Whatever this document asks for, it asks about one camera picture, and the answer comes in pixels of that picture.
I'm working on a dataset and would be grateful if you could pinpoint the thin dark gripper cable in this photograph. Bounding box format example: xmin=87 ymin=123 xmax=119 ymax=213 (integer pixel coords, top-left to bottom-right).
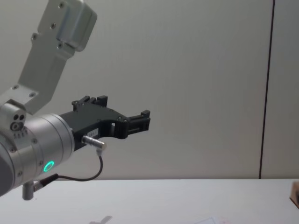
xmin=33 ymin=134 xmax=108 ymax=191

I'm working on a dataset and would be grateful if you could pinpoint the table cloth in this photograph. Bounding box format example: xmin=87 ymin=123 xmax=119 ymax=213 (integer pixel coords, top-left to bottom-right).
xmin=0 ymin=179 xmax=299 ymax=224

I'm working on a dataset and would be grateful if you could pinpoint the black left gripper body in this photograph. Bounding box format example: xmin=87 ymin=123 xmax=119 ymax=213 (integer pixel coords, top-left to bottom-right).
xmin=59 ymin=105 xmax=128 ymax=153

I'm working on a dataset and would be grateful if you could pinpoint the brown cardboard tray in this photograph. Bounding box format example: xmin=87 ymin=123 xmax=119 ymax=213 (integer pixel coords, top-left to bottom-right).
xmin=289 ymin=179 xmax=299 ymax=209

